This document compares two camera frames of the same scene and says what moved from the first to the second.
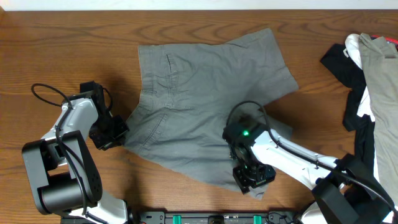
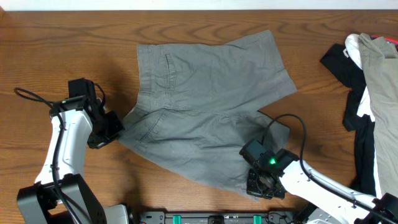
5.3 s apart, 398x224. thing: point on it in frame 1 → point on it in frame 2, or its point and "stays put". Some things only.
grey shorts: [189, 93] stays put
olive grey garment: [379, 58] stays put
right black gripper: [244, 182] → [252, 188]
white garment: [353, 46] stays put
